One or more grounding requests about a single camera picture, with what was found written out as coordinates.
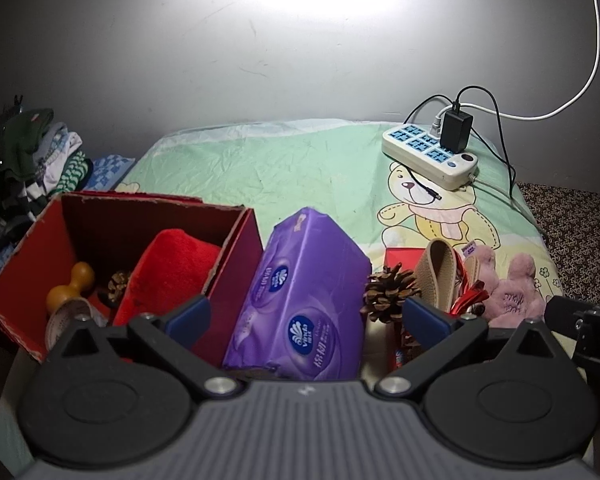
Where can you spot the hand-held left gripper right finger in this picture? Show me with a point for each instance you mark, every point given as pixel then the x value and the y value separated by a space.
pixel 425 322

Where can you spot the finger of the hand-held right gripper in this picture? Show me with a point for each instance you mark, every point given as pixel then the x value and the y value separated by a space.
pixel 560 312

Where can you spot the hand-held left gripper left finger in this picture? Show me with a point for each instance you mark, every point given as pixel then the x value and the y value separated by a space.
pixel 190 312

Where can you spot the red snack packet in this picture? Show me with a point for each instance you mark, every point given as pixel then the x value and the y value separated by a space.
pixel 402 346

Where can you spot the large pine cone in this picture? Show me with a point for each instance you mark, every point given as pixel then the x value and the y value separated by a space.
pixel 387 292

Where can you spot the pink plush toy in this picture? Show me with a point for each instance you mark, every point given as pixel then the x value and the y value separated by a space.
pixel 510 300

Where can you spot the beige slipper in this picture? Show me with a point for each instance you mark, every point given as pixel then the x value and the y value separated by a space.
pixel 479 266
pixel 435 270

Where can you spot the red carton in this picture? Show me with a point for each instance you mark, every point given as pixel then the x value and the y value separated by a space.
pixel 397 259

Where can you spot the red cardboard box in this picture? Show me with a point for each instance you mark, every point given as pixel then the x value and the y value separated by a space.
pixel 240 260

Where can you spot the red plush cloth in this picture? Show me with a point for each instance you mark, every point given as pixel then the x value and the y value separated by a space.
pixel 170 270

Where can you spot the small pine cone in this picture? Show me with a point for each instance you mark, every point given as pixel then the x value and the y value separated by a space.
pixel 117 285

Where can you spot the brown patterned blanket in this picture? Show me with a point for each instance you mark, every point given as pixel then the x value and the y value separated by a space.
pixel 580 235

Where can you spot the purple tissue pack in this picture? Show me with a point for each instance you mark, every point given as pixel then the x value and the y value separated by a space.
pixel 300 280

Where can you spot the wooden gourd-shaped stamp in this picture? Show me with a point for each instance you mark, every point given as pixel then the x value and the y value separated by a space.
pixel 72 287

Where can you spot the white round strainer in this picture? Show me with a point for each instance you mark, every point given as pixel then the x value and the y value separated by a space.
pixel 65 317

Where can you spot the blue checkered towel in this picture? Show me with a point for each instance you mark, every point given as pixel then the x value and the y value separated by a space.
pixel 110 170

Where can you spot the white blue power strip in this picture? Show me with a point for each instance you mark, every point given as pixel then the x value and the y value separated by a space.
pixel 415 150

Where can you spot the black power adapter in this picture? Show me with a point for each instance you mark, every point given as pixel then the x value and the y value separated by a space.
pixel 455 130

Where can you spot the pile of folded clothes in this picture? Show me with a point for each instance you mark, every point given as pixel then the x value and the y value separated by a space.
pixel 15 160

